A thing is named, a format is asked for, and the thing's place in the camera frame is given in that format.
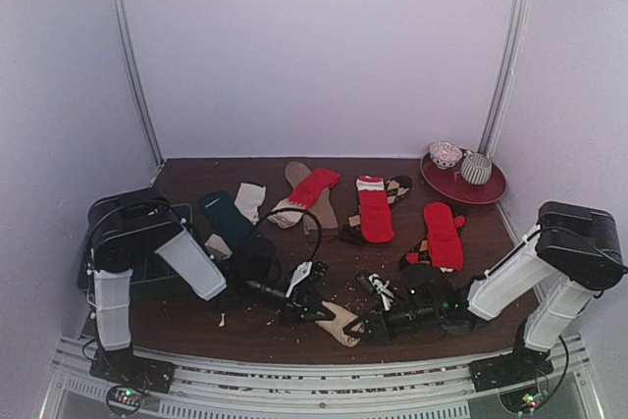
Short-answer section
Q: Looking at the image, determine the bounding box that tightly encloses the patterned small bowl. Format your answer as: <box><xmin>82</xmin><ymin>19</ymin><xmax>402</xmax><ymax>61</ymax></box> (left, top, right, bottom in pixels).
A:
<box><xmin>429</xmin><ymin>141</ymin><xmax>463</xmax><ymax>170</ymax></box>

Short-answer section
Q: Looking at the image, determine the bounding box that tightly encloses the red and cream sock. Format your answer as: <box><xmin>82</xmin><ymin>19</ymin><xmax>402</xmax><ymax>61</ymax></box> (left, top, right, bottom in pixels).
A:
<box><xmin>268</xmin><ymin>168</ymin><xmax>340</xmax><ymax>229</ymax></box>

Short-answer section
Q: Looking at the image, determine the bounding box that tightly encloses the dark green compartment tray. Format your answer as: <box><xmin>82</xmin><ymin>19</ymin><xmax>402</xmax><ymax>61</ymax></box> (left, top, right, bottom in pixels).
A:
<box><xmin>77</xmin><ymin>203</ymin><xmax>195</xmax><ymax>301</ymax></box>

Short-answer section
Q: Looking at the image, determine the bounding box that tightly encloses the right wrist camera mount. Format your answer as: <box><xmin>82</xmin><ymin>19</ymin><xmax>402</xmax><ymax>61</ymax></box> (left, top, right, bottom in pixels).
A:
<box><xmin>355</xmin><ymin>270</ymin><xmax>395</xmax><ymax>311</ymax></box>

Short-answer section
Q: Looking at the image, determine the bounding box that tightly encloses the argyle patterned sock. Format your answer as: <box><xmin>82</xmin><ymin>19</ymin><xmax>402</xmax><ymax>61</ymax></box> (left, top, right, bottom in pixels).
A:
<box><xmin>339</xmin><ymin>175</ymin><xmax>413</xmax><ymax>245</ymax></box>

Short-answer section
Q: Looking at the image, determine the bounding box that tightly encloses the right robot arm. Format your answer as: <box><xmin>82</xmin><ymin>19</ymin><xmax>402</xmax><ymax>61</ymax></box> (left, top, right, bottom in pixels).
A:
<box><xmin>343</xmin><ymin>201</ymin><xmax>627</xmax><ymax>382</ymax></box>

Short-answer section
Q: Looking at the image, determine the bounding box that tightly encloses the red round plate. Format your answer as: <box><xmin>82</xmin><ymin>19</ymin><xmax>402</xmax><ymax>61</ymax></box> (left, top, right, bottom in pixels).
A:
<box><xmin>420</xmin><ymin>153</ymin><xmax>506</xmax><ymax>206</ymax></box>

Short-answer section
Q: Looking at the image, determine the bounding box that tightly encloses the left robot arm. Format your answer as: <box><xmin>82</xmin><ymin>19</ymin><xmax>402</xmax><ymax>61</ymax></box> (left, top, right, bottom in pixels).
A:
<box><xmin>85</xmin><ymin>188</ymin><xmax>337</xmax><ymax>393</ymax></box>

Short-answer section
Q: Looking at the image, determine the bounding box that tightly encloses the dark teal sock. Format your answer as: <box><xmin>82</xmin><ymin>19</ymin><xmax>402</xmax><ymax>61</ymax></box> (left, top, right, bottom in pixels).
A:
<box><xmin>199</xmin><ymin>190</ymin><xmax>254</xmax><ymax>251</ymax></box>

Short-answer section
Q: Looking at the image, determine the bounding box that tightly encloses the left aluminium corner post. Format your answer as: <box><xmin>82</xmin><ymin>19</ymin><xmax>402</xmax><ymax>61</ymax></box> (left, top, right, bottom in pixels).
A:
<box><xmin>112</xmin><ymin>0</ymin><xmax>165</xmax><ymax>168</ymax></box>

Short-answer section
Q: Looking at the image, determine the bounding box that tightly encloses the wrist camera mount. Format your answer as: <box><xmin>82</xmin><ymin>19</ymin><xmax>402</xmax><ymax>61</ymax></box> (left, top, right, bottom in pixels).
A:
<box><xmin>355</xmin><ymin>270</ymin><xmax>395</xmax><ymax>311</ymax></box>
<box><xmin>285</xmin><ymin>261</ymin><xmax>313</xmax><ymax>298</ymax></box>

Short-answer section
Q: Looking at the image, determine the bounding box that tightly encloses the beige brown striped long sock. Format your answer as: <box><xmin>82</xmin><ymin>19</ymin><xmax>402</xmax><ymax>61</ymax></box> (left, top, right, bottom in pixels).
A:
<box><xmin>315</xmin><ymin>301</ymin><xmax>360</xmax><ymax>347</ymax></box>

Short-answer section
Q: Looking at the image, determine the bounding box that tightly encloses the striped ceramic cup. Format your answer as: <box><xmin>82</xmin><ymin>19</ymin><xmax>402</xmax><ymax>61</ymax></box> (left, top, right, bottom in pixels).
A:
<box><xmin>460</xmin><ymin>151</ymin><xmax>493</xmax><ymax>186</ymax></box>

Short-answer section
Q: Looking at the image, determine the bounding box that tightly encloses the right aluminium corner post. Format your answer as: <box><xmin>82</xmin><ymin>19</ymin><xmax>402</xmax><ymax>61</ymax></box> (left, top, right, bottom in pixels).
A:
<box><xmin>478</xmin><ymin>0</ymin><xmax>530</xmax><ymax>156</ymax></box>

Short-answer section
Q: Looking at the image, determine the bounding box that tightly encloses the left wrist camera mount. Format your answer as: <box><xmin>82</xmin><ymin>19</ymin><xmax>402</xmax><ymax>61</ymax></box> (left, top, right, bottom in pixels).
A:
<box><xmin>285</xmin><ymin>261</ymin><xmax>313</xmax><ymax>298</ymax></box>

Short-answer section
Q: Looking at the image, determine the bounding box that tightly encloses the short red sock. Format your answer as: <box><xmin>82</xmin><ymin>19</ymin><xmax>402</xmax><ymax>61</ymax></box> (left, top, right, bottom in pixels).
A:
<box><xmin>423</xmin><ymin>202</ymin><xmax>466</xmax><ymax>272</ymax></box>

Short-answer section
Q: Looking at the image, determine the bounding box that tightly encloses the aluminium corner post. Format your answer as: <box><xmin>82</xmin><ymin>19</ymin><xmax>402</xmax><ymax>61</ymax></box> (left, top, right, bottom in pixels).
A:
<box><xmin>478</xmin><ymin>0</ymin><xmax>530</xmax><ymax>156</ymax></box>
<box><xmin>112</xmin><ymin>0</ymin><xmax>165</xmax><ymax>168</ymax></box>

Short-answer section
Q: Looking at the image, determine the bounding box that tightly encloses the cream white sock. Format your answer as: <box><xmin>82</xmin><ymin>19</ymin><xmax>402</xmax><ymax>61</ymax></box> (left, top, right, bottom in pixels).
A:
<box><xmin>235</xmin><ymin>183</ymin><xmax>266</xmax><ymax>225</ymax></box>

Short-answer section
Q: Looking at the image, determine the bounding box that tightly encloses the tan brown sock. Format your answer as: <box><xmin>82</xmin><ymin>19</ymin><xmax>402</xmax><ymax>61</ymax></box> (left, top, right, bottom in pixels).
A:
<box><xmin>285</xmin><ymin>161</ymin><xmax>339</xmax><ymax>242</ymax></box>

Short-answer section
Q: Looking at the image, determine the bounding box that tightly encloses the long red sock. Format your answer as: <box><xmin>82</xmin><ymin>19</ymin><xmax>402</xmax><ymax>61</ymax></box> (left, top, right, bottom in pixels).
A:
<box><xmin>356</xmin><ymin>176</ymin><xmax>395</xmax><ymax>244</ymax></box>

